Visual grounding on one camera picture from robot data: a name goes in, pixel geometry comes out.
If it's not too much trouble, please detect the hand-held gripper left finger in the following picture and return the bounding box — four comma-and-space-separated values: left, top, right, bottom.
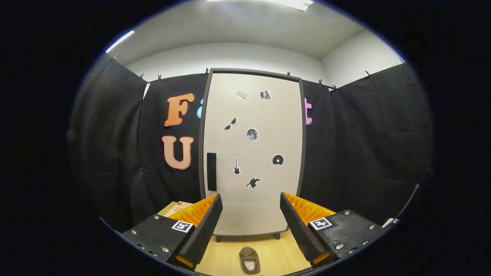
114, 193, 224, 272

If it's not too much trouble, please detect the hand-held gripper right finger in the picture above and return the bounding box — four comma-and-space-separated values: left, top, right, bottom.
279, 192, 385, 269

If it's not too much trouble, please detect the beige shoe cabinet door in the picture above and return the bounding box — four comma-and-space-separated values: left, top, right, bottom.
203, 73, 304, 236

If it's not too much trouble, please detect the brown fuzzy shoe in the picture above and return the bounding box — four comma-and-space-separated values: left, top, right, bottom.
239, 247, 261, 275

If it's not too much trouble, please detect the black door handle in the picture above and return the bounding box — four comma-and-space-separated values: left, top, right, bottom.
207, 153, 217, 191

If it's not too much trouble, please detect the dark grey shoe cabinet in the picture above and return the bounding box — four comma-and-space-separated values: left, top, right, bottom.
199, 68, 307, 243

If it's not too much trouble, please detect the orange and white cover book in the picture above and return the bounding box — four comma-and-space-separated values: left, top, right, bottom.
168, 201, 194, 220

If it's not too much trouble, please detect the black backdrop cloth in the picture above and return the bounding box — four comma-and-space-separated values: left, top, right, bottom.
69, 54, 434, 234

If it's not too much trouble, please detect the row of black cloth clips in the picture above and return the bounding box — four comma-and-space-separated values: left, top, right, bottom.
112, 54, 405, 92

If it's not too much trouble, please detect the ceiling light panel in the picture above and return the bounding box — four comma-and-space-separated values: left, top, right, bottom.
207, 0, 314, 12
105, 30, 135, 53

